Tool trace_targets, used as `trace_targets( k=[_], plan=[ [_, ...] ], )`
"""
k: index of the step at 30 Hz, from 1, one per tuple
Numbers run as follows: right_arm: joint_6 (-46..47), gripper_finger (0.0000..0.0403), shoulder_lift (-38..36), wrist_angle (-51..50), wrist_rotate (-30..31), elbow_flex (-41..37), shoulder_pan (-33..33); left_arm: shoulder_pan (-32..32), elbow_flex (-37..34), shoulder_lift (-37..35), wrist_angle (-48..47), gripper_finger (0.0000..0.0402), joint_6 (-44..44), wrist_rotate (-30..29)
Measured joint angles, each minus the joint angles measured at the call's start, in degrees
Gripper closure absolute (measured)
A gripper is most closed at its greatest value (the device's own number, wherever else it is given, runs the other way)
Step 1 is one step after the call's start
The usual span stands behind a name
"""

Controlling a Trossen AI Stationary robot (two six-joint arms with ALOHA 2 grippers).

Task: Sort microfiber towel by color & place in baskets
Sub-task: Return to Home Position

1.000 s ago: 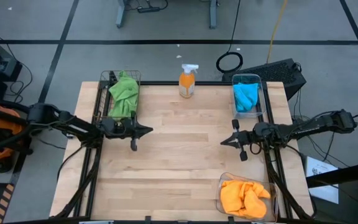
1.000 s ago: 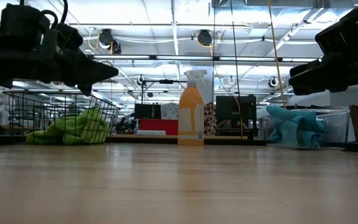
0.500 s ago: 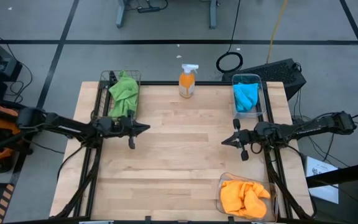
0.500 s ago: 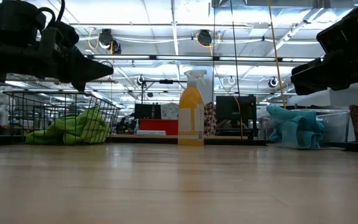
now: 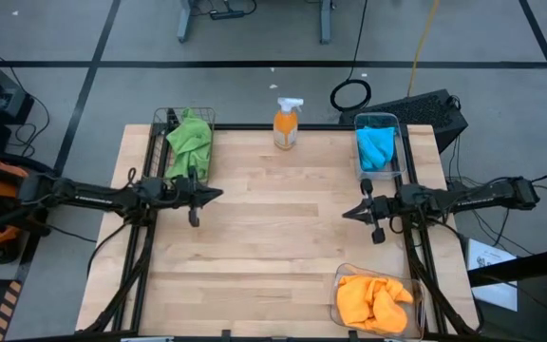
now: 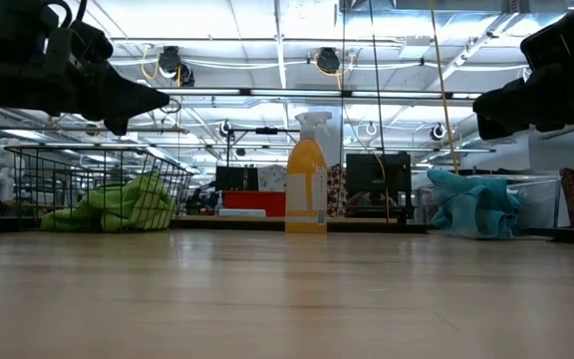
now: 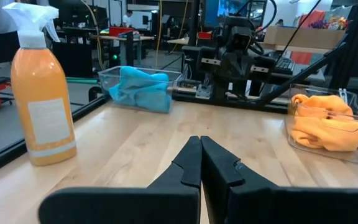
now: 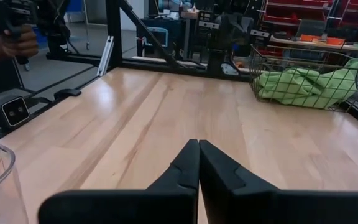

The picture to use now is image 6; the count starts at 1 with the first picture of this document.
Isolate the small black monitor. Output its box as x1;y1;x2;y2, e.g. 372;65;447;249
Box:
214;165;260;192

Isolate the clear plastic bin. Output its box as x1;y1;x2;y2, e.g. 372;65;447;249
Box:
415;174;564;231

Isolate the long overhead light bar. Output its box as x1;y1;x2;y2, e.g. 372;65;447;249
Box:
151;87;482;100

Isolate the red storage box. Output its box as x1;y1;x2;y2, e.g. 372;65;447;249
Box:
221;189;288;218

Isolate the yellow cable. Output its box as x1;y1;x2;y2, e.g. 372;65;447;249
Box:
428;0;462;177

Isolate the large black ceiling cable reel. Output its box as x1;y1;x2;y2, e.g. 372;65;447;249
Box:
157;45;196;88
314;46;342;77

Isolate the black monitor screen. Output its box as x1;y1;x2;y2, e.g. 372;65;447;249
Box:
345;152;414;220

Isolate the red white patterned panel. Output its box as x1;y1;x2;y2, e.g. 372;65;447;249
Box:
326;164;349;219

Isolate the black wire basket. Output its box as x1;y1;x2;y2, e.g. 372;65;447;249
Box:
3;144;194;234

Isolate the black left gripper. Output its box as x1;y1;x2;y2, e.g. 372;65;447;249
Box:
0;0;171;138

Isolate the orange spray bottle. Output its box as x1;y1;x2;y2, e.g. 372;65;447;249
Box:
284;111;334;234

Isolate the flat white box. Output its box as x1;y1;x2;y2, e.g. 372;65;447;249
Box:
217;207;268;218

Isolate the white robot figure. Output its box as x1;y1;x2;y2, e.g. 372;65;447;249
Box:
0;138;25;201

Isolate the green microfiber towel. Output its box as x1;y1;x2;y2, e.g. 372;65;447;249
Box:
41;172;177;233

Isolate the blue microfiber towel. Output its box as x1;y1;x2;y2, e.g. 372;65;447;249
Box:
426;168;522;241

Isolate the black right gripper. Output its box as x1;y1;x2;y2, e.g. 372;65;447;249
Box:
472;0;574;142

